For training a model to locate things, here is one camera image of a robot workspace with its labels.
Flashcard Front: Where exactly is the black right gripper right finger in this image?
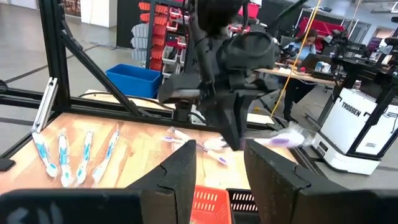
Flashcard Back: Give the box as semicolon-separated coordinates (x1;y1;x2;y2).
244;139;398;224

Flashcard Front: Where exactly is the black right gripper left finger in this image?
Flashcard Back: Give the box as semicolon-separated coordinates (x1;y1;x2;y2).
0;139;197;224

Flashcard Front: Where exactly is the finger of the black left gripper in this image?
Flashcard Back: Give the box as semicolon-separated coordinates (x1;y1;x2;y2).
237;92;259;151
206;95;241;151

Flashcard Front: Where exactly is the orange plastic basket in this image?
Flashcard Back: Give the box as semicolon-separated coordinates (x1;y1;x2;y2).
190;185;234;224

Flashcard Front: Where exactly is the black plastic basket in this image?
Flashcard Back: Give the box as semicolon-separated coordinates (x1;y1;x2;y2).
226;188;261;224

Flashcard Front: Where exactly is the person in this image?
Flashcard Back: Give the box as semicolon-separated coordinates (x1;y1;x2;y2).
281;28;320;124

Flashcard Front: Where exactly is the wooden desk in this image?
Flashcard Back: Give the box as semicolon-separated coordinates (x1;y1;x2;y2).
254;63;338;87

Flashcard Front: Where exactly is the black laptop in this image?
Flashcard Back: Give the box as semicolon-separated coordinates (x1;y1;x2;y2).
300;53;333;72

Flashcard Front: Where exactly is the small white box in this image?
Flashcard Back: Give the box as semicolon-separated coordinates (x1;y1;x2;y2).
314;61;332;74

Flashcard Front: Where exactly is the parts shelf rack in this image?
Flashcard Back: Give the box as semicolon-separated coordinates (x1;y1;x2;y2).
130;0;200;82

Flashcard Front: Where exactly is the white Trossen mobile base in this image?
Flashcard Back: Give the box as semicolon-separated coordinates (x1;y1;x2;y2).
312;86;398;176

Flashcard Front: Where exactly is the blue storage bin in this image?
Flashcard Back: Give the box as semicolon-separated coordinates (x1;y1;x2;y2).
104;63;163;100

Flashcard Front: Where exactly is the red bin shelf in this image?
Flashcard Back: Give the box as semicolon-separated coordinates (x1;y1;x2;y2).
297;17;346;52

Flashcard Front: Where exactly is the black background robot rig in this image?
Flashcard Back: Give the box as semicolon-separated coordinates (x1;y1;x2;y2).
323;15;398;156

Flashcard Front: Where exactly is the silver aluminium profile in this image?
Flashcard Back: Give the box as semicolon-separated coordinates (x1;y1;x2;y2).
30;77;59;134

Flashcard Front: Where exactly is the yellow cable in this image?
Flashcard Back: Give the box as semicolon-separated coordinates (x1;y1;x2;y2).
269;0;323;118

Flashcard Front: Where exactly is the black frame clamp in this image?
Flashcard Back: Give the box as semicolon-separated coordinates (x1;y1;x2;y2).
0;157;16;172

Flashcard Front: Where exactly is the black aluminium table frame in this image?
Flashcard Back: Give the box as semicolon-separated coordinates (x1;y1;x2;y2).
0;0;315;169

